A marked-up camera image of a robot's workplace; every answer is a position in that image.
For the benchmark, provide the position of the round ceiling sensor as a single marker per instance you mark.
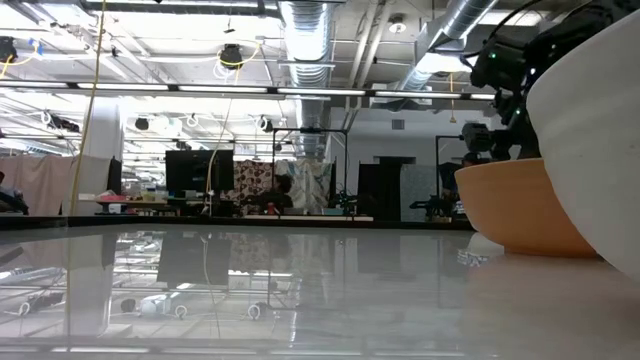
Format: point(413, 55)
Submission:
point(397, 25)

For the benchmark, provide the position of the black cabinet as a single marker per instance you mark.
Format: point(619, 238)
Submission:
point(380, 190)

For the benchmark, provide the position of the silver smooth ventilation duct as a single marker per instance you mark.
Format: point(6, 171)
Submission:
point(465, 20)

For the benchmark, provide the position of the cream white bowl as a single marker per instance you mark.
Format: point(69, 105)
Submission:
point(590, 150)

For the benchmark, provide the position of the light patterned cloth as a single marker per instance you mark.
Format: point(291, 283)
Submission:
point(312, 185)

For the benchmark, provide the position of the black metal frame stand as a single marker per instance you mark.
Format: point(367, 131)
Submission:
point(310, 130)

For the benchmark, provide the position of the brown patterned cloth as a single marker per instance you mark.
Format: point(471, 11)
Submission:
point(252, 177)

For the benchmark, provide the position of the pink curtain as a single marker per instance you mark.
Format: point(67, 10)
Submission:
point(45, 185)

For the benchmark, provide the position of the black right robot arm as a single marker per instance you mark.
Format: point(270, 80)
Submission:
point(500, 62)

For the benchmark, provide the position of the silver ribbed ventilation duct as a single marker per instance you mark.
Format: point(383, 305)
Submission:
point(307, 40)

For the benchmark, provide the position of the person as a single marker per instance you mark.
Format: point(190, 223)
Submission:
point(470, 159)
point(12, 197)
point(280, 200)

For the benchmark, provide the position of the orange bowl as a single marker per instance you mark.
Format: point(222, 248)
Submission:
point(510, 210)

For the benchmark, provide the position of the black monitor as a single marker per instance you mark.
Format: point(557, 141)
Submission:
point(190, 170)

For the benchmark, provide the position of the long ceiling light bar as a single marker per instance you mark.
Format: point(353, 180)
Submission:
point(225, 89)

